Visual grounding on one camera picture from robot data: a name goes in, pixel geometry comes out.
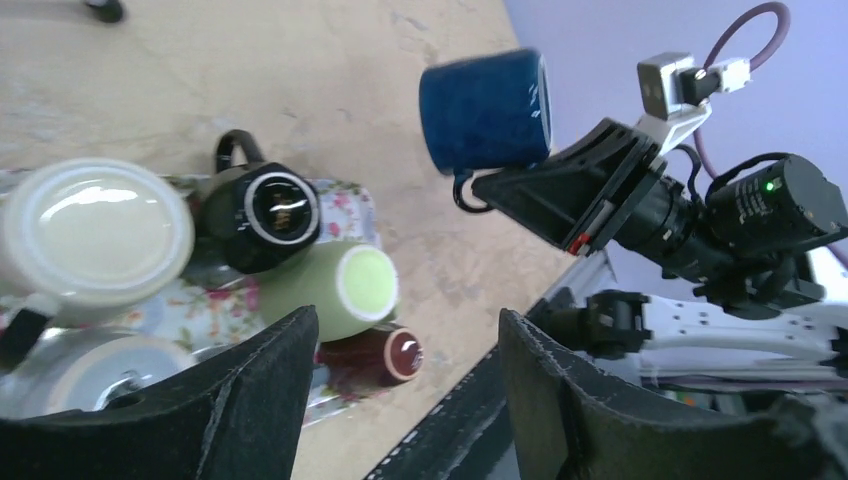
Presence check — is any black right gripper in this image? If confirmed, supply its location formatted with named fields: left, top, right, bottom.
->
left=471, top=118, right=703, bottom=265

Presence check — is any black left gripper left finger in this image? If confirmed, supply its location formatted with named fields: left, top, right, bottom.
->
left=1, top=306, right=318, bottom=479

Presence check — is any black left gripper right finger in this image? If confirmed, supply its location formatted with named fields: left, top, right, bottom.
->
left=498, top=309, right=847, bottom=480

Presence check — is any dark blue mug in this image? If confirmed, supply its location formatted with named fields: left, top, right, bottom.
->
left=418, top=48, right=552, bottom=214

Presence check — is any light green mug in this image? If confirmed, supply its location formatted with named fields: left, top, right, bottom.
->
left=255, top=241, right=400, bottom=342

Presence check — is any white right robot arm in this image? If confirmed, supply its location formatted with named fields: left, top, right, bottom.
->
left=471, top=119, right=847, bottom=390

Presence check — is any small brown mug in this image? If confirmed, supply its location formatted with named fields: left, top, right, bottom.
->
left=318, top=324, right=424, bottom=395

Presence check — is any light grey mug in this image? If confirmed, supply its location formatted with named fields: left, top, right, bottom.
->
left=1, top=327, right=196, bottom=419

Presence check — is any black glossy mug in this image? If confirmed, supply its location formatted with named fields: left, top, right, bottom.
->
left=195, top=129, right=322, bottom=274

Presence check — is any cream white mug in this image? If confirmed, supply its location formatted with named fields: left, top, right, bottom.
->
left=1, top=158, right=195, bottom=327

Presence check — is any floral serving tray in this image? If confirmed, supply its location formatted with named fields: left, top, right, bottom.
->
left=0, top=168, right=382, bottom=429

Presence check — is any white music stand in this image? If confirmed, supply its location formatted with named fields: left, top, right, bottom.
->
left=83, top=0, right=125, bottom=24

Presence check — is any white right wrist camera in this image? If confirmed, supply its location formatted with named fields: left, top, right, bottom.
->
left=635, top=52, right=751, bottom=155

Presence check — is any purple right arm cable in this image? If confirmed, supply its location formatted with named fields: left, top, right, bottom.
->
left=692, top=1, right=848, bottom=266

